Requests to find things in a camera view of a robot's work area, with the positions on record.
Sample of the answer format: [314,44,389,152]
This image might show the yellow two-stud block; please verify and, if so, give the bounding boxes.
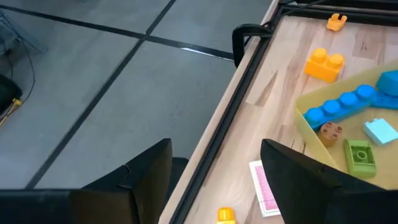
[303,47,346,84]

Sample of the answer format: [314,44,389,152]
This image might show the yellow translucent tray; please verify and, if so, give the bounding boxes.
[294,60,398,191]

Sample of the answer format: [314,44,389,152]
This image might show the small yellow clip piece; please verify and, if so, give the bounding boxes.
[325,12,348,32]

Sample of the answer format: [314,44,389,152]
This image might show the orange-brown toy block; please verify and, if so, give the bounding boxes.
[317,121,343,148]

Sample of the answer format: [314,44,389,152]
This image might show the light teal toy block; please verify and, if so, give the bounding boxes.
[362,117,398,147]

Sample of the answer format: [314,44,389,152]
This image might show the yellow toy block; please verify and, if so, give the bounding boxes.
[216,207,238,224]

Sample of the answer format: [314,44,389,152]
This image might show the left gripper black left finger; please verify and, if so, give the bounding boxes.
[69,138,174,224]

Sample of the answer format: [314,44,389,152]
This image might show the olive green toy brick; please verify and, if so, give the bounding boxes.
[343,139,377,179]

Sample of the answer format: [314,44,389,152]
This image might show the black table frame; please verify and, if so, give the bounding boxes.
[169,0,398,224]

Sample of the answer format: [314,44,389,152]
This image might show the pink card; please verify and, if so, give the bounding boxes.
[248,159,282,218]

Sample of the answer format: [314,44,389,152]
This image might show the black frame clamp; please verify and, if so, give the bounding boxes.
[231,23,274,68]

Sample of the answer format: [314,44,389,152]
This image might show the blue triangular block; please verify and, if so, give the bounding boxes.
[375,70,398,98]

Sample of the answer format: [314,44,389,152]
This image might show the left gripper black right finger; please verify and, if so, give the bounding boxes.
[260,138,398,224]

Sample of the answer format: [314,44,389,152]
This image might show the blue four-stud brick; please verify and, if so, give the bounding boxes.
[302,83,377,131]

